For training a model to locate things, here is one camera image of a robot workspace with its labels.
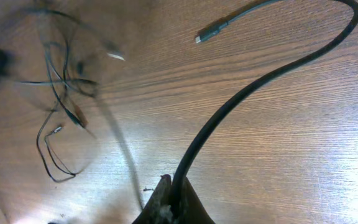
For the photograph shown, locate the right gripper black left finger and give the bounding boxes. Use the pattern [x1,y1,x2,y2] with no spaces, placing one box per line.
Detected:
[132,174,172,224]

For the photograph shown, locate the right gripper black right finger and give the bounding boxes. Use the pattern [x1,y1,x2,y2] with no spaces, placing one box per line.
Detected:
[178,177,215,224]

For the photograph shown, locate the black USB cable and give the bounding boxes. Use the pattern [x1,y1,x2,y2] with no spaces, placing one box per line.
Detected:
[17,7,144,211]
[171,0,358,215]
[35,108,86,184]

